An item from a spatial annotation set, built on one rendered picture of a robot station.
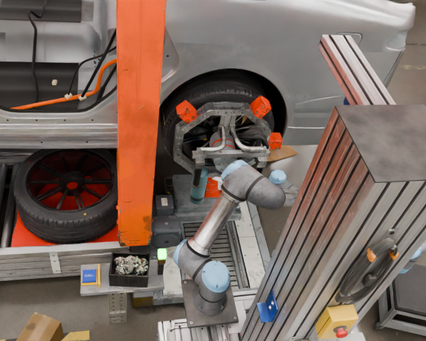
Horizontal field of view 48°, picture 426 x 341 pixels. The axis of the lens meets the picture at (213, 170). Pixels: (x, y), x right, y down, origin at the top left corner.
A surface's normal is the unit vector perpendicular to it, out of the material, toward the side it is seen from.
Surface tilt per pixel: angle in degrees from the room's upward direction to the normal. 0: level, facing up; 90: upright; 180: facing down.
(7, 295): 0
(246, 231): 0
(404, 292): 0
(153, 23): 90
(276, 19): 81
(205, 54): 90
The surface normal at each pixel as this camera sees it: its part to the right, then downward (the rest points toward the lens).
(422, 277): 0.14, -0.68
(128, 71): 0.16, 0.74
